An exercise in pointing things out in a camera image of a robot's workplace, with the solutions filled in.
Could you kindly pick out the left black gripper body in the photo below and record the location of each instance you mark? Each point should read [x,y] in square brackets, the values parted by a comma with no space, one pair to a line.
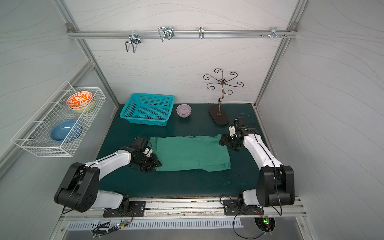
[148,162]

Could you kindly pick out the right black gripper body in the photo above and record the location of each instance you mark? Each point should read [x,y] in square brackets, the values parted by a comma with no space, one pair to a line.
[229,140]

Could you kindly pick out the green long pants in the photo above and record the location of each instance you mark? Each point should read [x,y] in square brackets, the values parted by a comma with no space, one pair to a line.
[191,153]

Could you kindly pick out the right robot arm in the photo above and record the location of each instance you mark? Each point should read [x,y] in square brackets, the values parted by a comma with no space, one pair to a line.
[276,181]

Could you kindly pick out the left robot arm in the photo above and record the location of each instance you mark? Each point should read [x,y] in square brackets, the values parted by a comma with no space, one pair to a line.
[79,190]

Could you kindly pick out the dark green table mat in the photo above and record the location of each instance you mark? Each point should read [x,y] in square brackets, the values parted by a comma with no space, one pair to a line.
[242,176]

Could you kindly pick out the dark metal jewelry stand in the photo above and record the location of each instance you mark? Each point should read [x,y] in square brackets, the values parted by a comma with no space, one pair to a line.
[218,114]

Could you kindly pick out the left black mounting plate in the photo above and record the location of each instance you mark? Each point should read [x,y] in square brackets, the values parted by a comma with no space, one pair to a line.
[135,209]

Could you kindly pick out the black mounting plate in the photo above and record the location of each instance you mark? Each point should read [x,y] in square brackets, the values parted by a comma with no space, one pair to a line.
[235,207]
[135,209]

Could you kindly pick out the teal plastic basket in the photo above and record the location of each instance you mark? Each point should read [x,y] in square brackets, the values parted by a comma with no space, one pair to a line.
[148,109]

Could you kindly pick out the small pink bowl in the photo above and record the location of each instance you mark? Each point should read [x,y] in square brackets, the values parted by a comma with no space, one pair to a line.
[184,110]

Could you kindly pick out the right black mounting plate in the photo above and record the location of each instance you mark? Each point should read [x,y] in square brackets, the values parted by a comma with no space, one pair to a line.
[235,207]

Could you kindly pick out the white vent grille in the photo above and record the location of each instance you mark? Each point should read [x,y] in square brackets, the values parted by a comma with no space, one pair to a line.
[158,224]

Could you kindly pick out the blue bowl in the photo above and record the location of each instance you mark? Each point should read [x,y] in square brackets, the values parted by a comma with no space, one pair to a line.
[67,131]

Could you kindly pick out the orange patterned bowl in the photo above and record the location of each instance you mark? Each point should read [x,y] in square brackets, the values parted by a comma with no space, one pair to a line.
[79,100]

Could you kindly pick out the small metal hook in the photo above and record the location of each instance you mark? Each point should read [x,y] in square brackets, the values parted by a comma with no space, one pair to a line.
[201,32]

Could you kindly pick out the metal hook right end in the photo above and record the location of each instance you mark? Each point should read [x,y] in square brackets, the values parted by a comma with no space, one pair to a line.
[273,34]

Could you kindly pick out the metal double hook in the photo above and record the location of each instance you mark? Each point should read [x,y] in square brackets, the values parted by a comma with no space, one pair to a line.
[133,42]

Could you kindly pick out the metal loop hook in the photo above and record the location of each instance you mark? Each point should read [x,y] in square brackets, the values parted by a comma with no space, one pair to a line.
[166,33]

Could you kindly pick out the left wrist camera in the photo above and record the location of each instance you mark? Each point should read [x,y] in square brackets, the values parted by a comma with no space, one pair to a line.
[148,152]

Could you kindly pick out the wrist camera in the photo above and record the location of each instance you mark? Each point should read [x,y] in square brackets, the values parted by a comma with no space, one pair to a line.
[232,131]
[148,152]

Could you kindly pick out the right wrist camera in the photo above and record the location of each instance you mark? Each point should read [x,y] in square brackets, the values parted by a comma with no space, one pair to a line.
[232,131]

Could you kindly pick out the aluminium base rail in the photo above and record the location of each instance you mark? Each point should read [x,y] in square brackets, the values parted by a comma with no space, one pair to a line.
[188,208]

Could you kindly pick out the white wire wall basket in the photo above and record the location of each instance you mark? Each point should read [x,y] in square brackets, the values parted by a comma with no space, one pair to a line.
[34,136]

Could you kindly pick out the aluminium top rail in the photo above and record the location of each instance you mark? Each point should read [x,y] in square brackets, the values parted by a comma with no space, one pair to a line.
[192,34]

